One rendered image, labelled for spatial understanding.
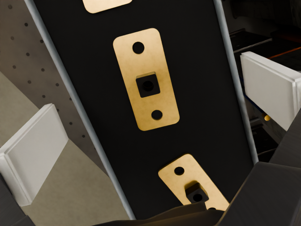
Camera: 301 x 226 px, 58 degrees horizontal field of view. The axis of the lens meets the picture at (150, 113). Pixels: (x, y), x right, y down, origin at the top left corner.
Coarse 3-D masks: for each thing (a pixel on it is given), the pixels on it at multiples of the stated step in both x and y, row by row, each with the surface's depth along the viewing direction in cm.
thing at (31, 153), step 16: (48, 112) 18; (32, 128) 15; (48, 128) 17; (16, 144) 13; (32, 144) 15; (48, 144) 16; (64, 144) 19; (0, 160) 12; (16, 160) 13; (32, 160) 14; (48, 160) 16; (16, 176) 13; (32, 176) 14; (16, 192) 13; (32, 192) 14
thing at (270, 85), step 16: (256, 64) 15; (272, 64) 14; (256, 80) 16; (272, 80) 13; (288, 80) 12; (256, 96) 16; (272, 96) 14; (288, 96) 12; (272, 112) 14; (288, 112) 12
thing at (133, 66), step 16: (144, 32) 21; (128, 48) 22; (160, 48) 22; (128, 64) 22; (144, 64) 22; (160, 64) 22; (128, 80) 23; (144, 80) 22; (160, 80) 23; (144, 96) 22; (160, 96) 23; (144, 112) 24; (176, 112) 24; (144, 128) 24
